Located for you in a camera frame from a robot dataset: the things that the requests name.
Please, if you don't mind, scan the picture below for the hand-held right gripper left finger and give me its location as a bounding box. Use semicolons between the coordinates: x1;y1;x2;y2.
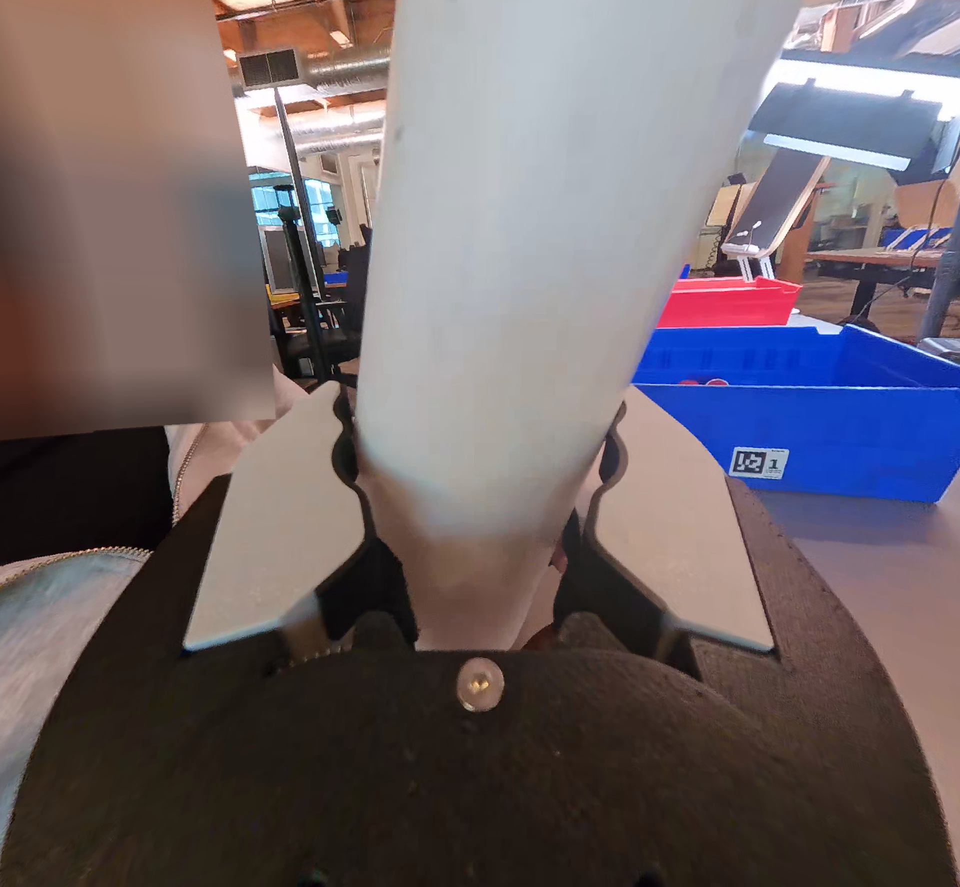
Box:
182;380;420;654

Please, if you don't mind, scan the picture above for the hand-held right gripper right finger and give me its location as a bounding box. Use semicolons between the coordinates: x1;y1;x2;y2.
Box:
555;384;777;662

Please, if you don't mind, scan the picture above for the white bottle black cap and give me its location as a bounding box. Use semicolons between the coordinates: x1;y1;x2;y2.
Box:
354;0;811;652

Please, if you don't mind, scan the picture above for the blue bin white tag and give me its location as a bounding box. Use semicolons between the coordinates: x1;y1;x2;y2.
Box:
632;324;960;504

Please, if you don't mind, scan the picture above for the red plastic bin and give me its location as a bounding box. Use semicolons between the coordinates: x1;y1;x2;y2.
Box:
656;275;804;329

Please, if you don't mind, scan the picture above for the black slanted pole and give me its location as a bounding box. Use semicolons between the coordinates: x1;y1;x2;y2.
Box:
272;86;333;380

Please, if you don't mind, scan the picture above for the wooden office table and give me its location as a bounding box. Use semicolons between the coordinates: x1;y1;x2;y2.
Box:
806;245;950;318

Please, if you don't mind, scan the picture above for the black board wooden edge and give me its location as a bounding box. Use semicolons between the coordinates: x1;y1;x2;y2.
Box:
720;150;834;281

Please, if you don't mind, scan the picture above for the black light stand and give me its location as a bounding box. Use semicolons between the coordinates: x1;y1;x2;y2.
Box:
918;223;960;344

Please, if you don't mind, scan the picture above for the LED light panel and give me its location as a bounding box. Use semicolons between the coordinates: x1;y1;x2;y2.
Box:
746;50;960;172

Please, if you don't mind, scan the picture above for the grey air vent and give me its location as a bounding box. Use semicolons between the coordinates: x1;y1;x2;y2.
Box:
236;47;303;92

